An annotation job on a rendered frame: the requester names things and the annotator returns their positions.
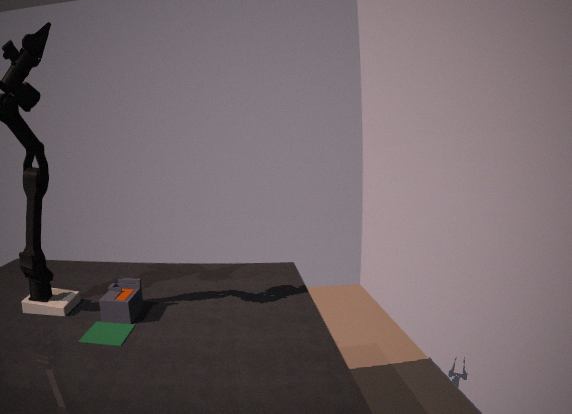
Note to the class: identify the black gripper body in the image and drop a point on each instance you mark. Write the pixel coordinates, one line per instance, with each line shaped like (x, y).
(29, 57)

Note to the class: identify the orange l-shaped part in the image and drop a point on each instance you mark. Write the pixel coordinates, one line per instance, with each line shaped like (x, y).
(125, 293)

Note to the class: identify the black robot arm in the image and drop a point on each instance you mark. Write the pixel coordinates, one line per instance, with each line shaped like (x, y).
(35, 180)

